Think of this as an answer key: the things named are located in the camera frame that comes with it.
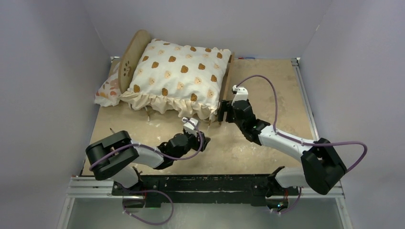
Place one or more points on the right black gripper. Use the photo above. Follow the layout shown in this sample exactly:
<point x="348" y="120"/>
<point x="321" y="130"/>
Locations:
<point x="226" y="106"/>

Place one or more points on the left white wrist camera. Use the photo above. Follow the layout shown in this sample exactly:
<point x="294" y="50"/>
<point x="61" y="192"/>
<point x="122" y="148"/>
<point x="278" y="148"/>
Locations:
<point x="190" y="125"/>

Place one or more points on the aluminium table frame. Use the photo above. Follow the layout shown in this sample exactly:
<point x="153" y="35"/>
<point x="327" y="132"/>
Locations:
<point x="89" y="187"/>

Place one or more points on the wooden pet bed frame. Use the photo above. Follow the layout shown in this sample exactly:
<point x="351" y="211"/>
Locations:
<point x="131" y="60"/>

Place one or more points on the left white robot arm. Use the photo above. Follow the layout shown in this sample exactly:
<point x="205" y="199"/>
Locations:
<point x="111" y="157"/>

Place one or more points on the bear print white cushion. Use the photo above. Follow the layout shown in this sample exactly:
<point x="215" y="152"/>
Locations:
<point x="177" y="75"/>

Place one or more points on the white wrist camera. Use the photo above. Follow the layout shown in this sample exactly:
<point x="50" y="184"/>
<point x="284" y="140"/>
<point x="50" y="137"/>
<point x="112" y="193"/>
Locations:
<point x="240" y="94"/>
<point x="190" y="125"/>

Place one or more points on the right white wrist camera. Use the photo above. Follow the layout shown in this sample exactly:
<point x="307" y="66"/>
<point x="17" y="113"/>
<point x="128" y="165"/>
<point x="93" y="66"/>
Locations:
<point x="240" y="94"/>

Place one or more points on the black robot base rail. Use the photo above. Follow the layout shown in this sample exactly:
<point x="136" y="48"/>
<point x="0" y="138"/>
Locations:
<point x="254" y="189"/>

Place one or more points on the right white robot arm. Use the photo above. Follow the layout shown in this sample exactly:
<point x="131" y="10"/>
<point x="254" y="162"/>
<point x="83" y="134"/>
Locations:
<point x="321" y="167"/>

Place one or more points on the floral print small pillow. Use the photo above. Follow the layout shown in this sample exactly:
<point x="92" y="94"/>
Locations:
<point x="108" y="94"/>

